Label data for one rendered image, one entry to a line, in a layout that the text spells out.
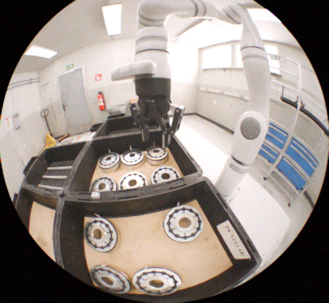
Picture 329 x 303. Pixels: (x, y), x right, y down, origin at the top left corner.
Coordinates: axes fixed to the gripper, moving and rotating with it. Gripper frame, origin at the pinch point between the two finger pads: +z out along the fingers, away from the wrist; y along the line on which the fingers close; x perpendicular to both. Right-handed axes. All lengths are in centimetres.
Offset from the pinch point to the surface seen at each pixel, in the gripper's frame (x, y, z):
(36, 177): 47, 48, 13
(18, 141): 175, 328, 15
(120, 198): 14.8, 0.5, 8.7
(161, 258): 22.2, -14.3, 17.3
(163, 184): 6.6, -6.2, 7.3
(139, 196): 11.9, -3.2, 7.4
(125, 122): -25, 44, 12
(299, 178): -77, -187, 53
